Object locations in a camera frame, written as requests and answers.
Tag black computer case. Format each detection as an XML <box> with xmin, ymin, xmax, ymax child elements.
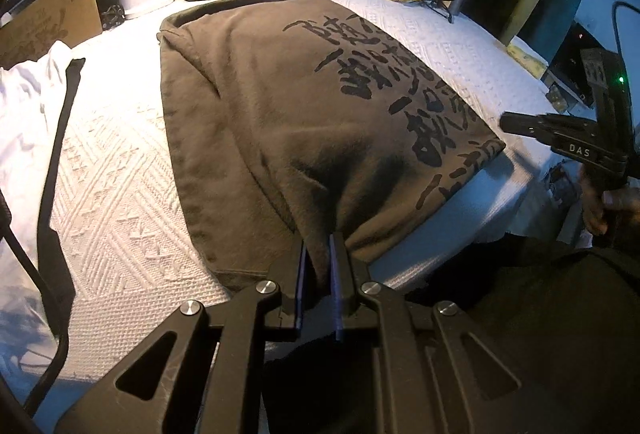
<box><xmin>542</xmin><ymin>21</ymin><xmax>616</xmax><ymax>109</ymax></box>

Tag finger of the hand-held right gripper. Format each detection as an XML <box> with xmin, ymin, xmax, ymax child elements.
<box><xmin>500</xmin><ymin>111</ymin><xmax>601</xmax><ymax>162</ymax></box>

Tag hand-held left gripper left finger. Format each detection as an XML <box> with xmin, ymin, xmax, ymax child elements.
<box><xmin>54</xmin><ymin>239</ymin><xmax>308</xmax><ymax>434</ymax></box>

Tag small black clips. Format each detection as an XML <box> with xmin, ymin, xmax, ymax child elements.
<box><xmin>100</xmin><ymin>5</ymin><xmax>126</xmax><ymax>30</ymax></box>

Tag person's right hand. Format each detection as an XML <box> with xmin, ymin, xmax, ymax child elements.
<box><xmin>580</xmin><ymin>164</ymin><xmax>640</xmax><ymax>237</ymax></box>

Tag cardboard box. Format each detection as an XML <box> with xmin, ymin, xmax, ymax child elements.
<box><xmin>0</xmin><ymin>0</ymin><xmax>103</xmax><ymax>69</ymax></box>

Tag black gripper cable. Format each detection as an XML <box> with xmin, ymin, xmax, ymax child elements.
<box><xmin>612</xmin><ymin>1</ymin><xmax>640</xmax><ymax>64</ymax></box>

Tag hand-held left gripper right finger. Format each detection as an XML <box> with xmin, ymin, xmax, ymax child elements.
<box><xmin>328</xmin><ymin>231</ymin><xmax>551</xmax><ymax>434</ymax></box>

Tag black braided cable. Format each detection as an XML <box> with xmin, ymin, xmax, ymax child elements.
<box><xmin>0</xmin><ymin>189</ymin><xmax>71</xmax><ymax>417</ymax></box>

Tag brown printed t-shirt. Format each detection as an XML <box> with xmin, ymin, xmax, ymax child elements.
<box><xmin>159</xmin><ymin>0</ymin><xmax>506</xmax><ymax>292</ymax></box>

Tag black fabric strip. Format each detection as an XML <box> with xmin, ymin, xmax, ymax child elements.
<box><xmin>37</xmin><ymin>58</ymin><xmax>87</xmax><ymax>315</ymax></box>

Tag white garment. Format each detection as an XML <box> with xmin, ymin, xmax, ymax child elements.
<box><xmin>0</xmin><ymin>40</ymin><xmax>76</xmax><ymax>350</ymax></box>

